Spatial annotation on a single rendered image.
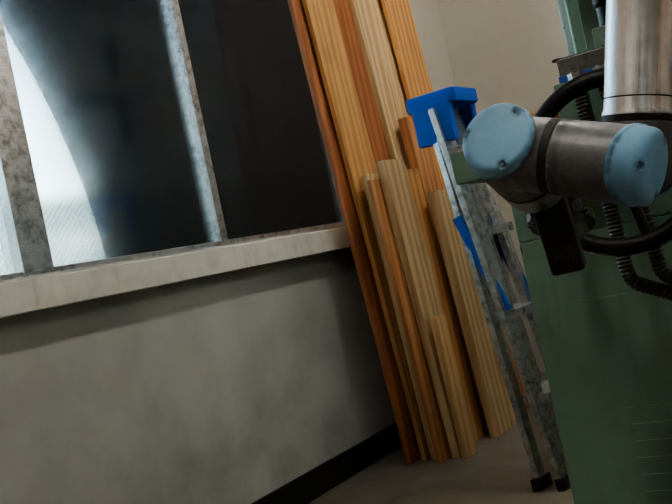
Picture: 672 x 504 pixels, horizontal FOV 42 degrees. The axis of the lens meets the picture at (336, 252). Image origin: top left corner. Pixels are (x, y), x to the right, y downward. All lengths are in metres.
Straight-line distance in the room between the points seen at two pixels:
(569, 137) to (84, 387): 1.56
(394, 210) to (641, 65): 1.94
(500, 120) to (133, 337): 1.56
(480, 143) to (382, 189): 1.99
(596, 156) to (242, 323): 1.87
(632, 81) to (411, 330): 1.97
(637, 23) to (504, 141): 0.23
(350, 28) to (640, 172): 2.55
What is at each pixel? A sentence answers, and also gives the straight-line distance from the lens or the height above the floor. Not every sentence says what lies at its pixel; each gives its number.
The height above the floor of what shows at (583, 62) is 0.98.
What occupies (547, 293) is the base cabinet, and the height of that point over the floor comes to 0.61.
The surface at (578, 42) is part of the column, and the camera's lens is 1.98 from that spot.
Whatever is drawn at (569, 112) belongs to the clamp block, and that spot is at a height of 0.91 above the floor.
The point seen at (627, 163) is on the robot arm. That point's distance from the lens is 1.00.
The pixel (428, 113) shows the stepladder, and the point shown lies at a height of 1.10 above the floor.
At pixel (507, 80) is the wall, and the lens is 4.31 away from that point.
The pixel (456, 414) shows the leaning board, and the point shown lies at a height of 0.15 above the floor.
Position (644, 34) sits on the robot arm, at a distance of 1.16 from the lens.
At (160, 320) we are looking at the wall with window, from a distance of 2.49.
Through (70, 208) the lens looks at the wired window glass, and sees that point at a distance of 2.45.
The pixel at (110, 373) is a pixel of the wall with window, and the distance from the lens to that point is 2.35.
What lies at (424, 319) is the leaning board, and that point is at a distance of 3.01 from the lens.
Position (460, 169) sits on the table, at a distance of 1.66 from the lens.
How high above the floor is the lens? 0.76
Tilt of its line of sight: level
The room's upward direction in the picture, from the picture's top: 12 degrees counter-clockwise
